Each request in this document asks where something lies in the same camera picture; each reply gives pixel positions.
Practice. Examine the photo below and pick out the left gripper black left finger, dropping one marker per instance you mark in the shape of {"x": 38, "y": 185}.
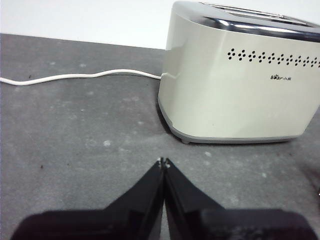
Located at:
{"x": 130, "y": 215}

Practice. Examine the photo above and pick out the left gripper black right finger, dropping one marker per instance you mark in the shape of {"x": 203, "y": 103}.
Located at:
{"x": 200, "y": 220}

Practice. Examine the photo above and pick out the cream and chrome toaster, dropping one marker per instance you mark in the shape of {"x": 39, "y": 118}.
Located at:
{"x": 225, "y": 100}

